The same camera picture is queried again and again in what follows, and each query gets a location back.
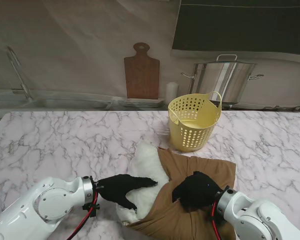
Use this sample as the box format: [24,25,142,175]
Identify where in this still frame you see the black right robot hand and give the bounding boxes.
[171,171,222,212]

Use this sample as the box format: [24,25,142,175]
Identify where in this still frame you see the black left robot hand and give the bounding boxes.
[96,174,158,210]

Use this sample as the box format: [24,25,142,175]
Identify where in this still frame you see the brown pillowcase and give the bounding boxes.
[126,147,237,240]

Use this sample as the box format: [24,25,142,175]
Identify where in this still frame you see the white pillow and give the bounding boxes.
[114,141,171,223]

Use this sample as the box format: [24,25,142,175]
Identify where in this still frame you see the yellow perforated laundry basket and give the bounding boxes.
[167,91,223,152]

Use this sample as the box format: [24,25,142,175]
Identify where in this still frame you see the white pillar candle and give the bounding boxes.
[166,81,179,101]

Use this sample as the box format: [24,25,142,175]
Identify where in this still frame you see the steel kitchen sink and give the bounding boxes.
[0,96,113,111]

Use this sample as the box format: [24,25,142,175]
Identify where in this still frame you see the large steel stock pot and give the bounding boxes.
[181,54,265,105]

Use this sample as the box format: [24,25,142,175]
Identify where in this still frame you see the brown wooden cutting board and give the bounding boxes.
[123,42,161,100]

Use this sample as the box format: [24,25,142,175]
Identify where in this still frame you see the black stove grate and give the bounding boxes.
[262,104,300,112]

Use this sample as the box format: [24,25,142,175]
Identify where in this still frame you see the chrome kitchen faucet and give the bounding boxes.
[6,45,33,101]

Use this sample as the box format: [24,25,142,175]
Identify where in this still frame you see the dark range hood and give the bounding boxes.
[171,0,300,55]

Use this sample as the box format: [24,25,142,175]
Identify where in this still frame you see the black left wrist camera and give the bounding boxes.
[82,202,101,218]

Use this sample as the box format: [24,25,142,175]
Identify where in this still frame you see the red black right arm cable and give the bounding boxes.
[209,197,225,240]

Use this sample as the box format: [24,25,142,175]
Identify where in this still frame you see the red black arm cable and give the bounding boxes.
[64,183,102,240]
[209,197,225,240]

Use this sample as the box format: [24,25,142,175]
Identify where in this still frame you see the red black left arm cable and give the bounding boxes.
[64,183,102,240]

